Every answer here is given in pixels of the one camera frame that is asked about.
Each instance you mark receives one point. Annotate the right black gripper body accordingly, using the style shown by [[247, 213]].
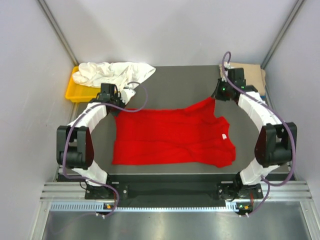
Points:
[[223, 92]]

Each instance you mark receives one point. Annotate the slotted grey cable duct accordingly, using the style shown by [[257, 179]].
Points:
[[165, 208]]

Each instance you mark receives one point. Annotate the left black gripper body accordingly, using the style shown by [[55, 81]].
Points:
[[117, 101]]

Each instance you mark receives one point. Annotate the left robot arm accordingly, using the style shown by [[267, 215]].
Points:
[[74, 145]]

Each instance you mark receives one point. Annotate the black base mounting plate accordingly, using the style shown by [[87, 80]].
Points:
[[174, 190]]

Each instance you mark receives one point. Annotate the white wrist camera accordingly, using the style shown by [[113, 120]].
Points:
[[126, 94], [227, 66]]

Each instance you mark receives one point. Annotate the red t-shirt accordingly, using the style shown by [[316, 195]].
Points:
[[173, 136]]

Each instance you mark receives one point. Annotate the white t-shirt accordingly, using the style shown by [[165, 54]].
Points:
[[92, 74]]

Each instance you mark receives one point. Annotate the yellow plastic bin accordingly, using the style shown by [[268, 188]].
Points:
[[77, 93]]

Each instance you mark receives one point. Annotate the aluminium frame rail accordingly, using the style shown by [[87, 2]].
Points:
[[288, 214]]

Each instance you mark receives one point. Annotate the folded beige t-shirt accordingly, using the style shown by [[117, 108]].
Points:
[[253, 75]]

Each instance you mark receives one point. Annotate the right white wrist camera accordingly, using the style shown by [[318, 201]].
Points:
[[227, 66]]

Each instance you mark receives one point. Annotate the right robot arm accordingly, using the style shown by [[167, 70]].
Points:
[[277, 139]]

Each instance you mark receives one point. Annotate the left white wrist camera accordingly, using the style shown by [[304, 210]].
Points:
[[126, 94]]

